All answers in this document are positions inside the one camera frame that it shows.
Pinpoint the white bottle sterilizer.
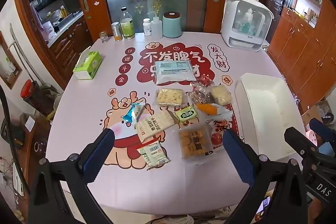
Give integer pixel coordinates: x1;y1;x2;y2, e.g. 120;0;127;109
220;0;274;53

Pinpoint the clear packet with blue label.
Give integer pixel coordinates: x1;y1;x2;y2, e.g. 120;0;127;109
155;60;197;86

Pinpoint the white plastic bin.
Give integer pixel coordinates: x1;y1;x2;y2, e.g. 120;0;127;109
234;73;306;159

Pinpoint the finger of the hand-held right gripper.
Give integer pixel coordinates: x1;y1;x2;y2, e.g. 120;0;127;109
309;119;336;147
284;127;320;162

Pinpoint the pink printed tablecloth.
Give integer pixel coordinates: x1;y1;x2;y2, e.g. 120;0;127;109
45;31;307;214

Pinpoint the white squeeze bottle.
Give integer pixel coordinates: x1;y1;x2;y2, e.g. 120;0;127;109
149;12;164;40

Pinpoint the metal can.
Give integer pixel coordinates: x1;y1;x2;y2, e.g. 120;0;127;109
111;22;123;41

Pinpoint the cardboard box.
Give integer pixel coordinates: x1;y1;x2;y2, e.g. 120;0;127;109
301;101;336;130

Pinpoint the wooden cabinet with shelves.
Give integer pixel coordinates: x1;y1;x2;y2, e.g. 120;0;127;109
267;0;336;109

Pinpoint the wooden framed wall board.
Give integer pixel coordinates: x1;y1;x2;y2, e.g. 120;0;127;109
0;32;23;90

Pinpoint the teal canister with brown lid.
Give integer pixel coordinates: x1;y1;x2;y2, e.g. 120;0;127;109
162;12;182;38

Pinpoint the red lid jar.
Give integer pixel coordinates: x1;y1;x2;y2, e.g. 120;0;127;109
20;79;56;116

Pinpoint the orange biscuit packet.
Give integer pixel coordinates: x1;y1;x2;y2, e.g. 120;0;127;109
179;125;213;159

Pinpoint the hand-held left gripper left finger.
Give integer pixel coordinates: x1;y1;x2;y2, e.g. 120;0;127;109
28;131;116;224

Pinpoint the smartphone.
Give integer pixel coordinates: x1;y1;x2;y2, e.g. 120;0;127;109
256;196;271;215

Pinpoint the small green snack packet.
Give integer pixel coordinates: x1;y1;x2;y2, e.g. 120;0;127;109
175;106;199;124

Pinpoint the orange yellow snack packet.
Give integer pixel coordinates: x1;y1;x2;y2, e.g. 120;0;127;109
196;103;219;116

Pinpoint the glass bottle with green label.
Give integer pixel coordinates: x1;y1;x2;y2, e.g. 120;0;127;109
120;7;136;40

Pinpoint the pale cake packet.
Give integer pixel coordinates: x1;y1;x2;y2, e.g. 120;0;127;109
210;85;233;106

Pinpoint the nut snack packet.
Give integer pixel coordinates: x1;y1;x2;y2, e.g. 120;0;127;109
187;85;211;104

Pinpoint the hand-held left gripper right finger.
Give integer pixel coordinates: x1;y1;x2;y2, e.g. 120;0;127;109
222;129;315;224

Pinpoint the white pill bottle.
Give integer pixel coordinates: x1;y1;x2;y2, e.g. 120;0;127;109
143;18;153;36

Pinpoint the long white biscuit packet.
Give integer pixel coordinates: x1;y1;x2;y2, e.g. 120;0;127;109
134;111;179;143

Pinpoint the green tissue box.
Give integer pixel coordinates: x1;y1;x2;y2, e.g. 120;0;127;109
73;51;102;80

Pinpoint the yellow cracker packet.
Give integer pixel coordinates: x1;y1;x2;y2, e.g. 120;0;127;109
155;89;188;107

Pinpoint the blue candy wrapper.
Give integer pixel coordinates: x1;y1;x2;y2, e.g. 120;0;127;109
122;103;144;123

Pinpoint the small white green packet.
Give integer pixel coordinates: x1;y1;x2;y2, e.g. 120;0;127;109
137;142;171;170

